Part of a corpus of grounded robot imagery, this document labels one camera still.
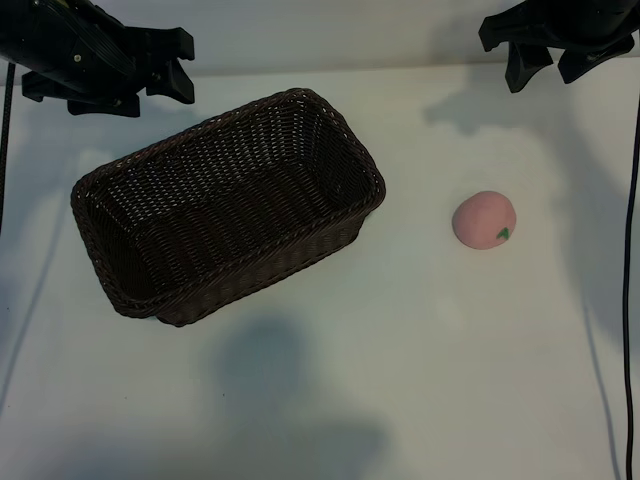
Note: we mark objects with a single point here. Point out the pink peach with green leaf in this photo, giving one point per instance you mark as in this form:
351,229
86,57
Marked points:
482,220

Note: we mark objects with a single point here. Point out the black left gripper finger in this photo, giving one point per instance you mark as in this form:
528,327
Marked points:
172,82
172,45

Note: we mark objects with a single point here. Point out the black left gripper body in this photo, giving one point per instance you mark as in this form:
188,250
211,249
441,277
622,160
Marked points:
85,55

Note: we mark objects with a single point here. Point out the dark brown wicker basket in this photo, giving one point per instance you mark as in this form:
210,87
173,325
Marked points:
225,200

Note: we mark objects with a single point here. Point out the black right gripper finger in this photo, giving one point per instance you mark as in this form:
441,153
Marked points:
510,27
527,62

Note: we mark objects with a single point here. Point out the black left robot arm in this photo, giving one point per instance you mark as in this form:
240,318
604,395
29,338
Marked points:
7,30

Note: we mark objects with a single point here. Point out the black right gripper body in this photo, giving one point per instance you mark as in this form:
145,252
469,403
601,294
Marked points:
590,25

